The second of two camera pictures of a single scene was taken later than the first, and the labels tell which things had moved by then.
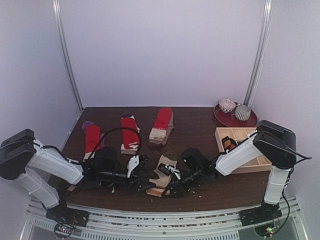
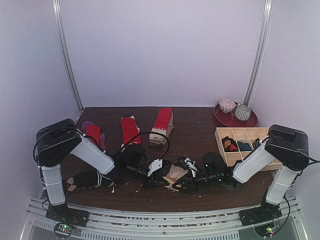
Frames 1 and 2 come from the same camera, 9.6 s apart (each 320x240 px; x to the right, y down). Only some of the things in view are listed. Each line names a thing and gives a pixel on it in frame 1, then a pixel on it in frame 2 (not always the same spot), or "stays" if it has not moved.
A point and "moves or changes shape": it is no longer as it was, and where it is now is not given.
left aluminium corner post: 59,21 stays
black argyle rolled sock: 228,143 stays
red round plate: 230,119 stays
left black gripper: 135,186 to 156,176
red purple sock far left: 93,136 stays
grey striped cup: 242,112 stays
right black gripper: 175,183 to 186,181
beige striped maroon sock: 160,182 moves or changes shape
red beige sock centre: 163,124 stays
